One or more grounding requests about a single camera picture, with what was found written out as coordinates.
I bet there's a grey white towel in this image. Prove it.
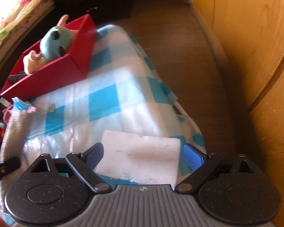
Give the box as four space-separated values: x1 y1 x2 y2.
0 111 35 162

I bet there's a white sponge block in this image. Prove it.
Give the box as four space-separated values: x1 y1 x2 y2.
95 130 180 187

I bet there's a blue face mask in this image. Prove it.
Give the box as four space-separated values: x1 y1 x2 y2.
11 97 37 114

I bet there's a teal plush doll toy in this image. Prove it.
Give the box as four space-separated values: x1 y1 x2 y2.
23 15 76 75

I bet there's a blue white checkered cloth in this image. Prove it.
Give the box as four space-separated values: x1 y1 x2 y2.
23 25 204 163

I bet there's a red rectangular storage box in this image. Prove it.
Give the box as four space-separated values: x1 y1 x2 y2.
0 14 96 102

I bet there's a wooden wardrobe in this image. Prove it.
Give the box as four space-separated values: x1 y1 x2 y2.
190 0 284 226

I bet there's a floral bed quilt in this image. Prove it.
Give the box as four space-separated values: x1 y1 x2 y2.
0 0 54 70

